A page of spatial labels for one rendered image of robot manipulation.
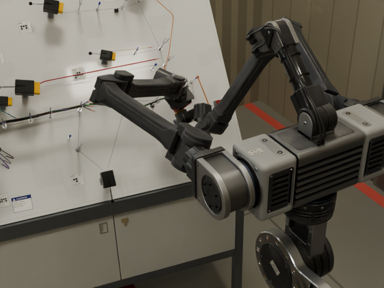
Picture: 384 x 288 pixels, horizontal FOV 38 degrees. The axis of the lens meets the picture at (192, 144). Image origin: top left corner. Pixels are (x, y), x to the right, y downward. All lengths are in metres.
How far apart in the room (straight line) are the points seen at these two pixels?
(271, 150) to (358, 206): 2.45
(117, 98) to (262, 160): 0.51
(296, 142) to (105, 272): 1.40
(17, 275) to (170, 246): 0.65
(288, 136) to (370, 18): 2.37
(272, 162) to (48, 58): 1.29
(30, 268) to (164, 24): 1.14
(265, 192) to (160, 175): 1.07
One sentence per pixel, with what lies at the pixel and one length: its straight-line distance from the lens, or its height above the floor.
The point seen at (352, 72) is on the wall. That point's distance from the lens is 3.86.
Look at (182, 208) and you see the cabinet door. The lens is 2.42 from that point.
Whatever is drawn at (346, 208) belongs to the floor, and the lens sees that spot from 3.67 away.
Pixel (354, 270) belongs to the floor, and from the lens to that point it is 3.26.
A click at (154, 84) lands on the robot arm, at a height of 1.41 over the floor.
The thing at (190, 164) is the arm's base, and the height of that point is 1.47.
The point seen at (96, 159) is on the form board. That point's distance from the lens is 2.25.
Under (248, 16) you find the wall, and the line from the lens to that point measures 4.46.
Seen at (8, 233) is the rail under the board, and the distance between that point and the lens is 2.25.
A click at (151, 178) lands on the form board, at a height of 0.91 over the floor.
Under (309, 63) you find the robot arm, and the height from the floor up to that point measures 1.51.
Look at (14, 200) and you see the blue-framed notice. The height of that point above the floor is 0.94.
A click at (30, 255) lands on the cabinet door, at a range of 2.38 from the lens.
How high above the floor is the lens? 2.21
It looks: 32 degrees down
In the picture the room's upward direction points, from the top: 2 degrees counter-clockwise
